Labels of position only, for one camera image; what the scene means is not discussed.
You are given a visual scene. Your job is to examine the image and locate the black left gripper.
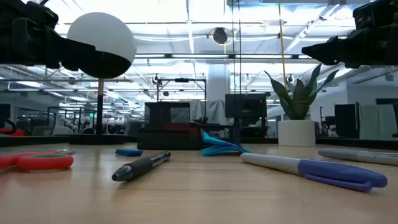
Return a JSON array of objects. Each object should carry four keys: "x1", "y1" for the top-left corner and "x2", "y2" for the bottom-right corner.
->
[{"x1": 0, "y1": 0, "x2": 97, "y2": 72}]

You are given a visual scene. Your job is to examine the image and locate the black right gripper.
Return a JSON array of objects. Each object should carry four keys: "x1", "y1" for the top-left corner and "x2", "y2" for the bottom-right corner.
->
[{"x1": 301, "y1": 0, "x2": 398, "y2": 69}]

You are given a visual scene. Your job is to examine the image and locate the grey marker with label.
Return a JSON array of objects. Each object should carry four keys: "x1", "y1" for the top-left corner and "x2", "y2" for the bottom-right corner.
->
[{"x1": 317, "y1": 148, "x2": 398, "y2": 167}]

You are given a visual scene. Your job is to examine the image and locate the red-handled scissors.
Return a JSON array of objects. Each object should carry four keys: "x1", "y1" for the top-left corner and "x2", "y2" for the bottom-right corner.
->
[{"x1": 0, "y1": 149, "x2": 76, "y2": 172}]

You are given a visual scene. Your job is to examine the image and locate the blue eraser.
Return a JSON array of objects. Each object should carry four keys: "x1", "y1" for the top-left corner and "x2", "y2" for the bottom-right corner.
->
[{"x1": 114, "y1": 148, "x2": 144, "y2": 157}]

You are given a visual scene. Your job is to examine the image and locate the grey marker with purple cap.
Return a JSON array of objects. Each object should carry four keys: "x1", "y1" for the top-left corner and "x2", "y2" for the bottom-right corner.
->
[{"x1": 239, "y1": 152, "x2": 389, "y2": 193}]

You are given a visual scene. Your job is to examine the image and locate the black pen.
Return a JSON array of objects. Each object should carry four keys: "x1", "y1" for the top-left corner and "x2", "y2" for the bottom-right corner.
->
[{"x1": 111, "y1": 151, "x2": 172, "y2": 182}]

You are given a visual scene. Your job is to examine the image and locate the blue sticky note pad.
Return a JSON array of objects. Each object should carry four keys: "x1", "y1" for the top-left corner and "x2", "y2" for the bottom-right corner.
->
[{"x1": 200, "y1": 131, "x2": 253, "y2": 157}]

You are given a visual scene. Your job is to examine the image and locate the black mesh desk organizer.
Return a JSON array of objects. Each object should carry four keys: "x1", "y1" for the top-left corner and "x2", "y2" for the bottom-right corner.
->
[{"x1": 137, "y1": 101, "x2": 234, "y2": 151}]

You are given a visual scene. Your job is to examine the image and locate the white globe lamp black base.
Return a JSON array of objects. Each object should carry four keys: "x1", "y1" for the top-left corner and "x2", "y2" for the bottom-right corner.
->
[{"x1": 67, "y1": 11, "x2": 137, "y2": 146}]

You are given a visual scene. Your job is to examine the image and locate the black cabinet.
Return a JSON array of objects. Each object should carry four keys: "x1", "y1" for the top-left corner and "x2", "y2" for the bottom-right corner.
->
[{"x1": 334, "y1": 102, "x2": 360, "y2": 139}]

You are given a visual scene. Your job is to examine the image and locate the white curtain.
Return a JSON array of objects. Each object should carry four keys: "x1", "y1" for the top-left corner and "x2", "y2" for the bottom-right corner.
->
[{"x1": 359, "y1": 104, "x2": 397, "y2": 141}]

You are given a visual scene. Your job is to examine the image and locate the snake plant in white pot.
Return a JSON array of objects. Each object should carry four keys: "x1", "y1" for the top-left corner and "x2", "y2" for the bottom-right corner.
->
[{"x1": 264, "y1": 63, "x2": 340, "y2": 147}]

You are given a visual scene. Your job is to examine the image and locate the red cart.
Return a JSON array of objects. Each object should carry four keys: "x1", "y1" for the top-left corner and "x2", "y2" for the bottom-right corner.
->
[{"x1": 0, "y1": 118, "x2": 25, "y2": 138}]

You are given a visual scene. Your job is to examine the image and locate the black monitor on stand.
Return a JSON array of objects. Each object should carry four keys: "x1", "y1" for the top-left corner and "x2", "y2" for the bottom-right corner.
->
[{"x1": 224, "y1": 93, "x2": 267, "y2": 146}]

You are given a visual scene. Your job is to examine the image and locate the grey cloth cover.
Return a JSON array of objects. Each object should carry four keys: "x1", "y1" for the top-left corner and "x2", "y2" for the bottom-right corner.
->
[{"x1": 189, "y1": 99, "x2": 226, "y2": 125}]

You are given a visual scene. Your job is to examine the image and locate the yellow hanging cable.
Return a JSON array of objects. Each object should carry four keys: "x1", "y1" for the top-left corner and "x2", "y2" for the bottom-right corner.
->
[{"x1": 277, "y1": 0, "x2": 287, "y2": 91}]

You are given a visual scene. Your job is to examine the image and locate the black aluminium table frame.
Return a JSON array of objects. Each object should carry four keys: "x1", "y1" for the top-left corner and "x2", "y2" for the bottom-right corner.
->
[{"x1": 0, "y1": 134, "x2": 398, "y2": 151}]

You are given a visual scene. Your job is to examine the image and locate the black coiled cable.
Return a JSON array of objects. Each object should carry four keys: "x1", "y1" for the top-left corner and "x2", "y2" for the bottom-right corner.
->
[{"x1": 238, "y1": 0, "x2": 242, "y2": 94}]

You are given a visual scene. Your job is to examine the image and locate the black ceiling cable reel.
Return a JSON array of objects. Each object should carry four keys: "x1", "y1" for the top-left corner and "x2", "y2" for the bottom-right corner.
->
[{"x1": 212, "y1": 27, "x2": 229, "y2": 45}]

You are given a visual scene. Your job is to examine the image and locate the black background rig frame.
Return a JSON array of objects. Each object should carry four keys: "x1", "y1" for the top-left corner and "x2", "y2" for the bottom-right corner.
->
[{"x1": 156, "y1": 77, "x2": 208, "y2": 125}]

